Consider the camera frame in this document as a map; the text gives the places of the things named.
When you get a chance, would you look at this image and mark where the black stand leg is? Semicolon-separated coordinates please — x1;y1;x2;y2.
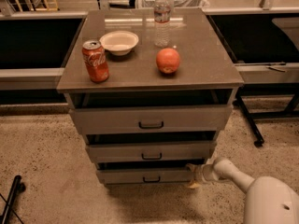
0;175;26;224

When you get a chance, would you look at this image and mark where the grey drawer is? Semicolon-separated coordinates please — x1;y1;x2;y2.
96;167;195;185
70;105;232;134
86;141;217;163

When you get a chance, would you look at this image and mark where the grey bottom drawer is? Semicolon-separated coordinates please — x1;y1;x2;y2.
96;167;195;185

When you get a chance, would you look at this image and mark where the white wire basket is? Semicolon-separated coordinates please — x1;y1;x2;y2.
135;0;209;9

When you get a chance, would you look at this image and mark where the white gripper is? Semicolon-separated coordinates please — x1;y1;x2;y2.
186;163;218;189

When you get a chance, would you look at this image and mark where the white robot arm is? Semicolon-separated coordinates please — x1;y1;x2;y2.
186;157;299;224

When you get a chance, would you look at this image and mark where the grey drawer cabinet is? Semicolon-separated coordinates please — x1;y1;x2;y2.
57;9;243;185

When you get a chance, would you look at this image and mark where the red apple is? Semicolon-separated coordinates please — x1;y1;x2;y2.
156;48;180;74

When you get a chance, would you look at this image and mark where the grey top drawer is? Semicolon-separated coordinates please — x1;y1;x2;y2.
70;105;232;134

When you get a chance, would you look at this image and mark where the grey middle drawer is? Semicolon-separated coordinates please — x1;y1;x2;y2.
86;141;217;163

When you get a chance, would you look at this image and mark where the clear plastic water bottle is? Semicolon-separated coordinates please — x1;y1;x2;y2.
154;0;171;48

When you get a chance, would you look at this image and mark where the red cola can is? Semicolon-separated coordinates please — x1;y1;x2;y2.
82;40;109;83

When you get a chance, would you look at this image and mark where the white paper bowl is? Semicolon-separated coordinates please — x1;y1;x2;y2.
100;31;139;56

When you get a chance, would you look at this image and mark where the black table frame leg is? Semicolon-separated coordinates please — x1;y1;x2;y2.
234;84;299;147

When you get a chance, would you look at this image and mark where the grey metal rail table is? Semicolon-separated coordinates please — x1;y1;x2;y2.
1;9;298;91

